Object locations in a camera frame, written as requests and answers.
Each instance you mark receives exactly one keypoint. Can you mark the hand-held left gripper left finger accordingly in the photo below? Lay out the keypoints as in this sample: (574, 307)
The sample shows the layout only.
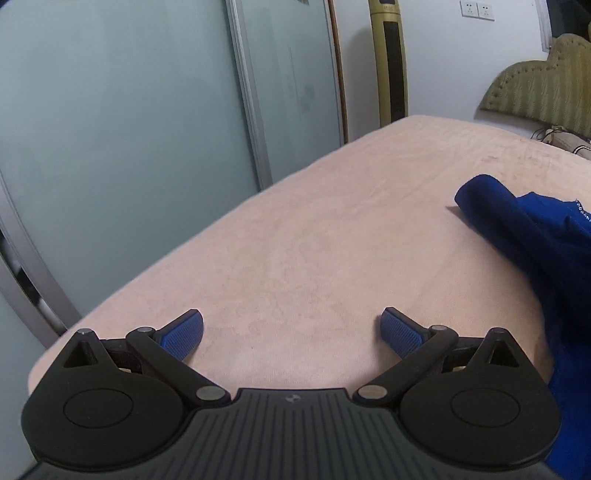
(181, 334)

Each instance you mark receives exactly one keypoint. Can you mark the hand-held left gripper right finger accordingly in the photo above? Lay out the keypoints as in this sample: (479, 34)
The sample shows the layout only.
(400, 330)

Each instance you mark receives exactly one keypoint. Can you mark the blue knit sweater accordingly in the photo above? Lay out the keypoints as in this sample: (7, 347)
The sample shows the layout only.
(554, 258)

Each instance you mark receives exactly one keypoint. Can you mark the pink bed blanket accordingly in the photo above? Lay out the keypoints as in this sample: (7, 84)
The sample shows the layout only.
(323, 240)

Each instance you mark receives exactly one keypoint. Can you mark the frosted glass sliding door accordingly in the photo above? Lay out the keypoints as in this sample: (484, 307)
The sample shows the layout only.
(115, 115)
(295, 78)

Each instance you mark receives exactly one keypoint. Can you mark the beige patterned pillow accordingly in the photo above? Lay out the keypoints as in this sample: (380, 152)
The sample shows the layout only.
(572, 141)

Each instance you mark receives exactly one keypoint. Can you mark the gold tower air conditioner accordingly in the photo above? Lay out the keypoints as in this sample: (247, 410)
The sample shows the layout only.
(390, 69)

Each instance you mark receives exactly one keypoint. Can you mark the brown wooden trim strip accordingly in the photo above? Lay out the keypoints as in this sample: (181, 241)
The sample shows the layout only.
(338, 69)

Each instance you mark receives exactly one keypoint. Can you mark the olive tufted headboard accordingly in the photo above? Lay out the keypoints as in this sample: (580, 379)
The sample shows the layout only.
(545, 87)

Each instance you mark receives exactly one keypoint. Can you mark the white wall socket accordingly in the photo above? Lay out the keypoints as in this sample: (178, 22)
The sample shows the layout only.
(486, 12)
(469, 8)

